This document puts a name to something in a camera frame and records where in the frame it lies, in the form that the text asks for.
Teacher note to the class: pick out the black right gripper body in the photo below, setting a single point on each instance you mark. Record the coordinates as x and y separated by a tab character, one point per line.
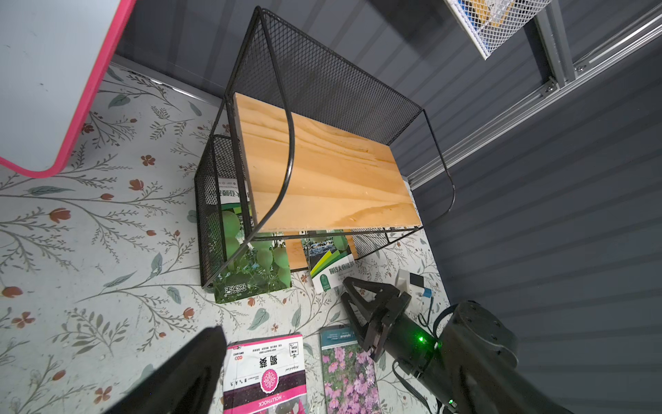
408	344

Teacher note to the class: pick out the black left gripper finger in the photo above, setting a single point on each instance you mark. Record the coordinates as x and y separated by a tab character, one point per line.
186	383

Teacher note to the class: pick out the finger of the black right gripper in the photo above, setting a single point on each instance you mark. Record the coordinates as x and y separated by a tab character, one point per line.
383	293
365	323

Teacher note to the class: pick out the purple flower seed bag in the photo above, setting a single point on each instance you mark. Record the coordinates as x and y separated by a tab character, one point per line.
348	374

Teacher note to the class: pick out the green gourd seed bag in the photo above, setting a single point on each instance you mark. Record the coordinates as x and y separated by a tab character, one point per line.
330	258
263	267

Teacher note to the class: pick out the pink carnation seed bag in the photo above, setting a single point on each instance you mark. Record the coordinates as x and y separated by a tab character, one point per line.
265	376

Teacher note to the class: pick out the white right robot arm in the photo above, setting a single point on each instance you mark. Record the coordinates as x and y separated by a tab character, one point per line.
466	358

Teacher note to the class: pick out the black mesh wooden shelf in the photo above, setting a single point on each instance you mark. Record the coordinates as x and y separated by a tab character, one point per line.
308	136

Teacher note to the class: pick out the pink framed whiteboard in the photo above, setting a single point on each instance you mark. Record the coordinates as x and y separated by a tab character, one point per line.
54	55

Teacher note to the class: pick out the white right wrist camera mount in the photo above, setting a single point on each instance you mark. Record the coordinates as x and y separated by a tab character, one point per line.
413	284

